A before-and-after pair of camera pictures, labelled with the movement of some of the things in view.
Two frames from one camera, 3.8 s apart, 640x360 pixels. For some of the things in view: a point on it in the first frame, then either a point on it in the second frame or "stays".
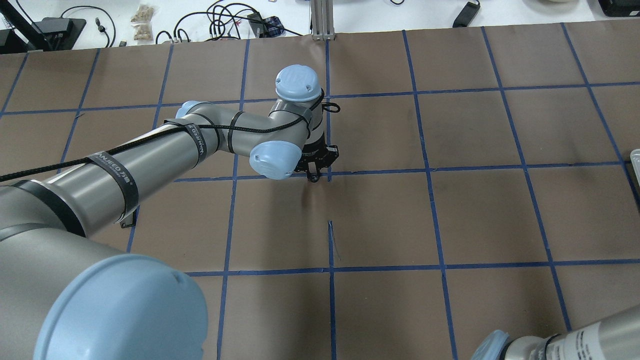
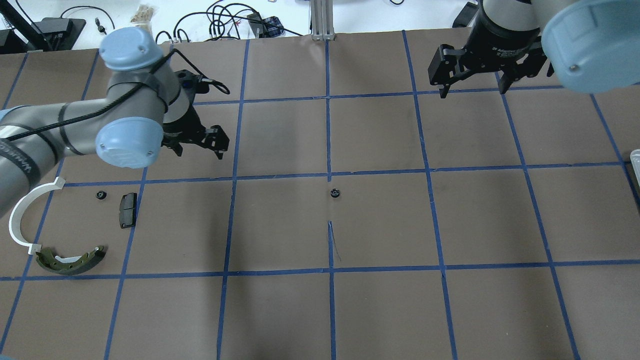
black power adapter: x=466 y=16 stays
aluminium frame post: x=322 y=25 stays
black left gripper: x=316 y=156 → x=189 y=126
